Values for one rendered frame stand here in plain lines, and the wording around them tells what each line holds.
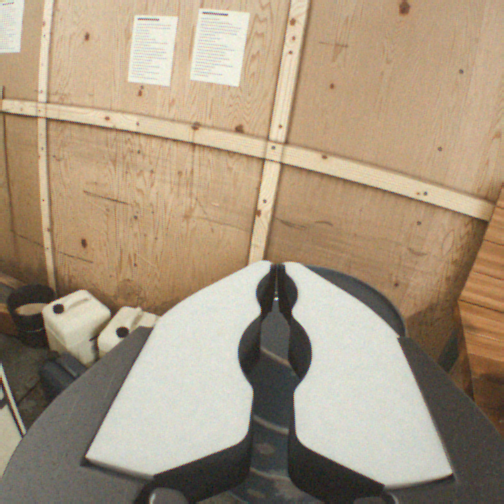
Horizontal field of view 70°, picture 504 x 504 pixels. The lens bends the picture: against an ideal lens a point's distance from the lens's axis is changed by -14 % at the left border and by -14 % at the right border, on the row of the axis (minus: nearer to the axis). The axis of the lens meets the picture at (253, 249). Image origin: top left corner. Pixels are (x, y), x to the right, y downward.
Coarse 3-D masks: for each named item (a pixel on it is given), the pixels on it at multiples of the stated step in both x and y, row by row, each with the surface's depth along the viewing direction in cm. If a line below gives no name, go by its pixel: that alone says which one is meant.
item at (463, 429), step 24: (408, 360) 8; (432, 360) 8; (432, 384) 8; (432, 408) 7; (456, 408) 7; (456, 432) 6; (480, 432) 6; (456, 456) 6; (480, 456) 6; (456, 480) 6; (480, 480) 5
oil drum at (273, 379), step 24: (312, 264) 159; (360, 288) 153; (384, 312) 140; (264, 336) 120; (288, 336) 122; (264, 360) 114; (264, 384) 118; (288, 384) 113; (264, 408) 121; (288, 408) 117; (264, 432) 126; (288, 432) 121; (264, 456) 131; (264, 480) 138; (288, 480) 134
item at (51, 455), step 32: (128, 352) 8; (96, 384) 8; (64, 416) 7; (96, 416) 7; (32, 448) 6; (64, 448) 6; (0, 480) 5; (32, 480) 5; (64, 480) 5; (96, 480) 6; (128, 480) 6
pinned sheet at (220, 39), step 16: (208, 16) 141; (224, 16) 140; (240, 16) 138; (208, 32) 144; (224, 32) 143; (240, 32) 141; (208, 48) 147; (224, 48) 145; (240, 48) 144; (192, 64) 152; (208, 64) 150; (224, 64) 148; (240, 64) 147; (208, 80) 153; (224, 80) 151
